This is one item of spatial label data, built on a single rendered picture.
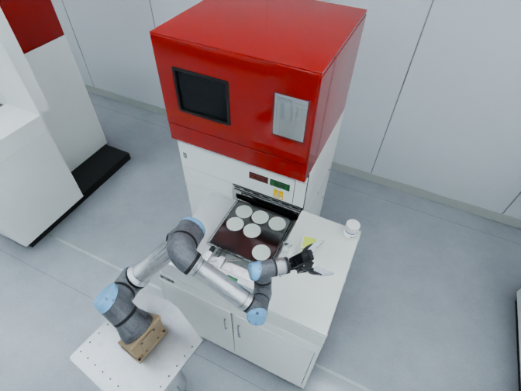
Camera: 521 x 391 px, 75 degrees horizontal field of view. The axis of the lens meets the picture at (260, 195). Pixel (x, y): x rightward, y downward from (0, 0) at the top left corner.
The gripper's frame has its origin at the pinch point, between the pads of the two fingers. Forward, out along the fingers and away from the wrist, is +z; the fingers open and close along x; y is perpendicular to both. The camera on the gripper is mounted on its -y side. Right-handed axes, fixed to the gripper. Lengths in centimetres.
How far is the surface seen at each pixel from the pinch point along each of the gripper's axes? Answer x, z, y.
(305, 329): 25.9, -12.4, 19.0
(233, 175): -65, -26, 39
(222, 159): -72, -33, 31
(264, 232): -28, -15, 41
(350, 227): -16.3, 23.7, 17.1
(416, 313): 31, 103, 107
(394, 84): -137, 119, 48
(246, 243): -24, -26, 41
